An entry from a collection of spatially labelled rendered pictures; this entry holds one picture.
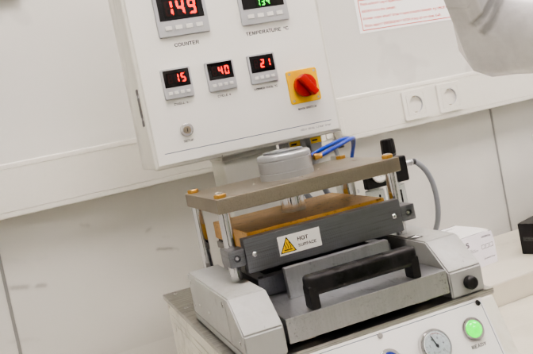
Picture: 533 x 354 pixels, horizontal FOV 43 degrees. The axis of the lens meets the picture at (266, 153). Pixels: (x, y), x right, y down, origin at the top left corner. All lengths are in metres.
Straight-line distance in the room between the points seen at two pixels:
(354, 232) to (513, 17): 0.37
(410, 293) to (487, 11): 0.35
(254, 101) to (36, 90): 0.46
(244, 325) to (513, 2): 0.45
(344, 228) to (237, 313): 0.20
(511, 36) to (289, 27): 0.52
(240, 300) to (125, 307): 0.62
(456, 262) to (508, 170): 0.96
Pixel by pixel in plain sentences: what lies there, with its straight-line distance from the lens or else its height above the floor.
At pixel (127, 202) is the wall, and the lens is 1.38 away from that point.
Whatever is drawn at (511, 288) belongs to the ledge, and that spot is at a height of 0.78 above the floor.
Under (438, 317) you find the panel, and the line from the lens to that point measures 0.88.
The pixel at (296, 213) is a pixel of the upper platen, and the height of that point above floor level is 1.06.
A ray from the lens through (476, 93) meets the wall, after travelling 1.73.
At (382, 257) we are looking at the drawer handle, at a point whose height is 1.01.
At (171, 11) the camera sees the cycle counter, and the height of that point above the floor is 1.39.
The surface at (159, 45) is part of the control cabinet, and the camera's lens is 1.08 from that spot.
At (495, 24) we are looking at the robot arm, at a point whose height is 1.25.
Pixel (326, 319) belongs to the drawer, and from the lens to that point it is 0.82.
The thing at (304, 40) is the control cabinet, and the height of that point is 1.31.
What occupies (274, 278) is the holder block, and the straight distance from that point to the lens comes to 0.90.
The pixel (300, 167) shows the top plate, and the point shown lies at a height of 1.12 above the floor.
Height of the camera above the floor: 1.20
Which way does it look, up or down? 3 degrees down
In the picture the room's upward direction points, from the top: 11 degrees counter-clockwise
